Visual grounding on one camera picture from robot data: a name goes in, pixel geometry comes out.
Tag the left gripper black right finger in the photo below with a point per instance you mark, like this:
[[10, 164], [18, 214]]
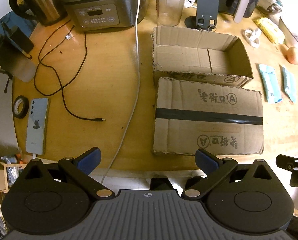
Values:
[[246, 198]]

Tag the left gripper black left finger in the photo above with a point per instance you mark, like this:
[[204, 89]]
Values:
[[51, 198]]

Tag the blue wet wipes pack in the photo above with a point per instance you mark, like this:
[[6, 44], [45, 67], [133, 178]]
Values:
[[270, 82], [290, 87]]

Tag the light blue smartphone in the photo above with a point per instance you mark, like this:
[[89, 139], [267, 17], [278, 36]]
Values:
[[37, 123]]

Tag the red apple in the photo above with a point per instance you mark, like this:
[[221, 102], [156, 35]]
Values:
[[292, 55]]

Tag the white bowl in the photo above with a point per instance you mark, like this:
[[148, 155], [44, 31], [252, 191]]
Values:
[[289, 27]]

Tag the white elastic band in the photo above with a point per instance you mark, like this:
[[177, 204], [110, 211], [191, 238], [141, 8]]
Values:
[[252, 37]]

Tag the yellow wet wipes pack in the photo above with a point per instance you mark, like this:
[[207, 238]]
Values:
[[270, 29]]

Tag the black grey pouch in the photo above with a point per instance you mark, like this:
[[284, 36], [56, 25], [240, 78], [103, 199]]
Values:
[[15, 57]]

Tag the open cardboard tray box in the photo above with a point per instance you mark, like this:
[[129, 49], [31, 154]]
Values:
[[200, 56]]

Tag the black phone stand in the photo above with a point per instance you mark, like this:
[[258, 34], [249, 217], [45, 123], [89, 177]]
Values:
[[206, 16]]

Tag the silver rice cooker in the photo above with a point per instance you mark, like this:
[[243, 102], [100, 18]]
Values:
[[92, 15]]

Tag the black steel electric kettle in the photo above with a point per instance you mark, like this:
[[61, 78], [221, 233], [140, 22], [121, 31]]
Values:
[[47, 12]]

